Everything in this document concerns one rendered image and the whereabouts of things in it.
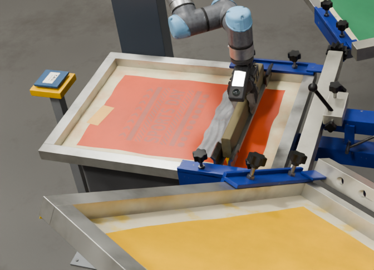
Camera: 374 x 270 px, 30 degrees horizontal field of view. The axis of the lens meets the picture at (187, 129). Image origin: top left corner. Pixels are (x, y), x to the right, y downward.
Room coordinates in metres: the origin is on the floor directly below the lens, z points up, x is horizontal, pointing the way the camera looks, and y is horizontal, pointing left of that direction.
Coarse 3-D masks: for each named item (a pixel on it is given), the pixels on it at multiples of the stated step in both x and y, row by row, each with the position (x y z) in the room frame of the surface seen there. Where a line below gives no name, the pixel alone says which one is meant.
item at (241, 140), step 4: (264, 84) 1.92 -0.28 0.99; (260, 88) 1.90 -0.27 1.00; (264, 88) 1.90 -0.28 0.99; (260, 92) 1.88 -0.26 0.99; (260, 96) 1.86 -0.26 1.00; (256, 108) 1.80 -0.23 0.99; (252, 116) 1.76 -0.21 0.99; (248, 120) 1.74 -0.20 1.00; (248, 124) 1.72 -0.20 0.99; (244, 128) 1.71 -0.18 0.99; (248, 128) 1.71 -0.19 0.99; (244, 132) 1.68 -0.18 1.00; (240, 136) 1.67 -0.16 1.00; (244, 136) 1.67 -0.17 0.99; (240, 140) 1.65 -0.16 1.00; (240, 144) 1.63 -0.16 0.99; (240, 148) 1.62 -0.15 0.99
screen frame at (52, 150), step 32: (128, 64) 2.22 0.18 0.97; (160, 64) 2.17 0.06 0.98; (192, 64) 2.12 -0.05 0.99; (224, 64) 2.09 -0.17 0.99; (64, 128) 1.86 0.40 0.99; (288, 128) 1.68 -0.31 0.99; (64, 160) 1.72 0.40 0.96; (96, 160) 1.67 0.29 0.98; (128, 160) 1.64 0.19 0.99; (160, 160) 1.62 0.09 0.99; (288, 160) 1.56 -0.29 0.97
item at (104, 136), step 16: (112, 112) 1.95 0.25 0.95; (128, 112) 1.94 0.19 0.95; (96, 128) 1.88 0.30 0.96; (112, 128) 1.86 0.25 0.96; (256, 128) 1.75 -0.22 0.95; (80, 144) 1.80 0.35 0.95; (96, 144) 1.79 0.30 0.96; (112, 144) 1.78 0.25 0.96; (128, 144) 1.76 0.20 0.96; (144, 144) 1.75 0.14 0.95; (192, 144) 1.72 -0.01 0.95; (256, 144) 1.67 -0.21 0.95; (208, 160) 1.63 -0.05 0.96; (240, 160) 1.60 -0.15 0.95
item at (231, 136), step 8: (256, 80) 1.87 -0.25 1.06; (240, 104) 1.75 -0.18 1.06; (248, 104) 1.77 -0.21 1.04; (240, 112) 1.71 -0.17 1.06; (248, 112) 1.76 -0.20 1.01; (232, 120) 1.67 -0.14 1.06; (240, 120) 1.69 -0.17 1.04; (232, 128) 1.64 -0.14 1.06; (240, 128) 1.68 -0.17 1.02; (224, 136) 1.60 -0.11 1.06; (232, 136) 1.60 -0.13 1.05; (224, 144) 1.59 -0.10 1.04; (232, 144) 1.60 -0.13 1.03; (224, 152) 1.59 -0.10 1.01
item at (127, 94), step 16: (128, 80) 2.13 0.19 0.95; (144, 80) 2.12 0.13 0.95; (160, 80) 2.10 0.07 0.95; (176, 80) 2.09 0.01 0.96; (112, 96) 2.05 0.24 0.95; (128, 96) 2.03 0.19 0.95; (272, 96) 1.90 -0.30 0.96; (208, 112) 1.87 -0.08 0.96; (256, 112) 1.83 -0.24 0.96; (272, 112) 1.81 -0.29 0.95
